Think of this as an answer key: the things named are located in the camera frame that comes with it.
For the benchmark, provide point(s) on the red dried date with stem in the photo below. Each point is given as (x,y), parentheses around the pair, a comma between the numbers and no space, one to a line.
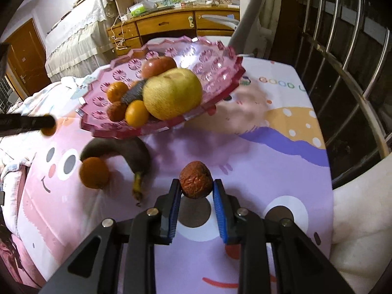
(117,111)

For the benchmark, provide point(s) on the cartoon printed tablecloth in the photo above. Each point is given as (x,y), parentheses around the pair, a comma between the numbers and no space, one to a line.
(260,165)

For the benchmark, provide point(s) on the brown wooden door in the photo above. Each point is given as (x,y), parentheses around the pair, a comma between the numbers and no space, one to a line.
(27,55)

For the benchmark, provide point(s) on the tangerine with stem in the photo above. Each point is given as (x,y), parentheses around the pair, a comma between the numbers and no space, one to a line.
(49,130)

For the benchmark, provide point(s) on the wooden desk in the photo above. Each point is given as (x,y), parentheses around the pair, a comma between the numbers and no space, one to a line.
(165,21)

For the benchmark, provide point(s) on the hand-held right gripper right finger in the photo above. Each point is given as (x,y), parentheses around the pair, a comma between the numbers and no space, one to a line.
(221,211)

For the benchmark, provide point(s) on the grey office chair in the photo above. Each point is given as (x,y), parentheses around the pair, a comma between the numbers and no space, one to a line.
(257,9)

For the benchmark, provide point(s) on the orange tangerine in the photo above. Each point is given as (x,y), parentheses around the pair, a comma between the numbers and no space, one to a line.
(137,114)
(116,91)
(94,173)

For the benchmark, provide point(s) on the yellow pear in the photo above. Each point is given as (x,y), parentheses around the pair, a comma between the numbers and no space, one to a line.
(173,95)

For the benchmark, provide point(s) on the cream lace cover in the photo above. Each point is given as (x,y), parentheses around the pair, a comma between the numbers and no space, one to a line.
(76,43)

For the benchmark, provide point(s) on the green tissue pack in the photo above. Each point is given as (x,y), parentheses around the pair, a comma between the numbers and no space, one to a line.
(136,9)

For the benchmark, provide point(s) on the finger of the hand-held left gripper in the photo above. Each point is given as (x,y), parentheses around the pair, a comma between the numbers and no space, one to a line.
(21,122)

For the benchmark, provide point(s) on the dark overripe banana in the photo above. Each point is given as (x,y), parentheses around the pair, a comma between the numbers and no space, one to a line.
(137,156)

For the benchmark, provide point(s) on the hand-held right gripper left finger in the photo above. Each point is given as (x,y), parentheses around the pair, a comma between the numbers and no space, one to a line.
(173,211)

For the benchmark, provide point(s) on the pink quilt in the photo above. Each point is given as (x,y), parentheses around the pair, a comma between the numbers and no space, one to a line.
(18,251)

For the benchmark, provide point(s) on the dark avocado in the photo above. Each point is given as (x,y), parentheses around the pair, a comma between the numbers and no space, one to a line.
(133,93)

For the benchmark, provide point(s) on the pink plastic fruit bowl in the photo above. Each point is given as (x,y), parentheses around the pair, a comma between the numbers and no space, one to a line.
(208,61)

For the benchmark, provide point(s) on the red apple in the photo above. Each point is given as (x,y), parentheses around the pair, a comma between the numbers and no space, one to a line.
(156,66)

